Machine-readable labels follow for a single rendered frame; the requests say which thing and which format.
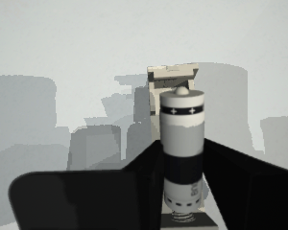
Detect grey and black battery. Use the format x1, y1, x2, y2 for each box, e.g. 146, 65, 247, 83
159, 86, 204, 213

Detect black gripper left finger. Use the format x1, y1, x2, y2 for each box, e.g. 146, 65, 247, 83
8, 140, 164, 230

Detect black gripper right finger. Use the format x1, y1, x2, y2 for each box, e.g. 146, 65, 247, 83
203, 138, 288, 230

